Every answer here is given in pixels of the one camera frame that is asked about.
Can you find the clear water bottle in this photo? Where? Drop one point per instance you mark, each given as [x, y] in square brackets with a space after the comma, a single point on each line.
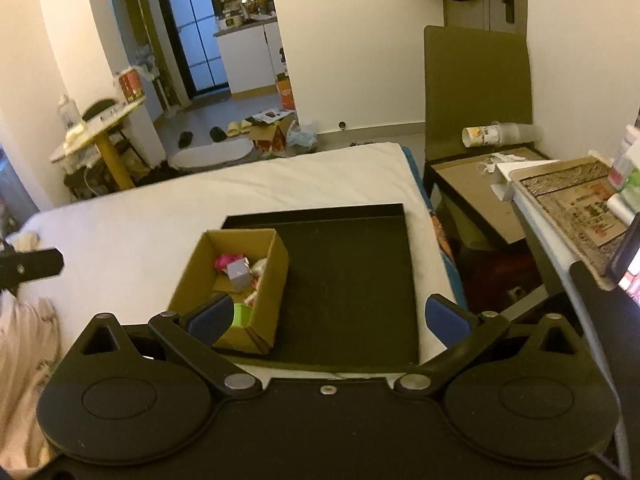
[69, 115]

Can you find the red printed box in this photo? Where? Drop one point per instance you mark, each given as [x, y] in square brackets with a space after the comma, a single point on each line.
[132, 85]

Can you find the dark framed glass door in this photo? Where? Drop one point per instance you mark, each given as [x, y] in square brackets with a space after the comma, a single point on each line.
[195, 35]

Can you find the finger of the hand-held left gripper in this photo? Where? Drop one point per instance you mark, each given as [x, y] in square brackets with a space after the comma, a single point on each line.
[35, 265]

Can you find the orange carton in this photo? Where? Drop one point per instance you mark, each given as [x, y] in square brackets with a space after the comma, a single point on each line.
[285, 94]

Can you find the black tray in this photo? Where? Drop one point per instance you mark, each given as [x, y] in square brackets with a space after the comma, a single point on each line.
[350, 285]

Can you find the stack of disposable cups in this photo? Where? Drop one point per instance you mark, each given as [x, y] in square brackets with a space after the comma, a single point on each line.
[500, 134]

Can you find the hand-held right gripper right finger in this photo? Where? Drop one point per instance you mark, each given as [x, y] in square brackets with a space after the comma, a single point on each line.
[447, 323]

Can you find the black slipper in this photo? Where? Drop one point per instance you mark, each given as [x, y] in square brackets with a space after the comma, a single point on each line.
[218, 134]
[186, 139]

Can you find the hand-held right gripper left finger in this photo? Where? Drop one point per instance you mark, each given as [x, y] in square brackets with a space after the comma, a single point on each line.
[212, 321]

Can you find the white kitchen cabinet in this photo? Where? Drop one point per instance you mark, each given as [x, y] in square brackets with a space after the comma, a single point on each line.
[245, 60]

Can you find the grey toy box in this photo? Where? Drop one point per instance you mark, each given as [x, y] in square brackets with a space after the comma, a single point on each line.
[239, 275]

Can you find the pale blue plastic bag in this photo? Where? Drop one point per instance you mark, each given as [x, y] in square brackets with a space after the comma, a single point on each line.
[301, 137]

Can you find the patterned board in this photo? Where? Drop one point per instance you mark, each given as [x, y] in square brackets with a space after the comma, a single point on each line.
[575, 200]

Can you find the yellow slipper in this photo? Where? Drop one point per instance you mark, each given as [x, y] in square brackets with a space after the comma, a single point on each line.
[248, 125]
[234, 128]

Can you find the pink dinosaur toy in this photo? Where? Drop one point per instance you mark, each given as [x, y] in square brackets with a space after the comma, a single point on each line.
[222, 262]

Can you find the printed pale cloth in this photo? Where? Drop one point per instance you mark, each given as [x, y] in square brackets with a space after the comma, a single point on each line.
[20, 360]

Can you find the white plastic bottle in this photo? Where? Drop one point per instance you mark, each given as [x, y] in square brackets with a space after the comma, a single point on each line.
[629, 147]

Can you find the brown cardboard floor box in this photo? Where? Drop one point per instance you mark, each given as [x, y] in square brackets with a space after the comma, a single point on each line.
[270, 137]

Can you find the round table with yellow leg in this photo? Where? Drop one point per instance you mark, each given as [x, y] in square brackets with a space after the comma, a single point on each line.
[92, 132]

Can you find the black and white leaflet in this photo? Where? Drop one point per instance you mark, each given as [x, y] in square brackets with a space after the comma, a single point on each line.
[267, 116]

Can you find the olive board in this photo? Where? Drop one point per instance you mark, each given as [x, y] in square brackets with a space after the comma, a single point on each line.
[475, 85]

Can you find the green toy house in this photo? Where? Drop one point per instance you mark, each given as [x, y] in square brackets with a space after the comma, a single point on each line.
[243, 316]

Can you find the white rice cooker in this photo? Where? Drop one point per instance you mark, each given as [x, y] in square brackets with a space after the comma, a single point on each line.
[230, 22]

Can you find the pale yellow cloth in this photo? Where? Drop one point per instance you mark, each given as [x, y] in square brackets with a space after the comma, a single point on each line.
[76, 136]

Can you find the cream cloth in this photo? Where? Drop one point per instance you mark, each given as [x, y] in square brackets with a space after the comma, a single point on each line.
[26, 241]

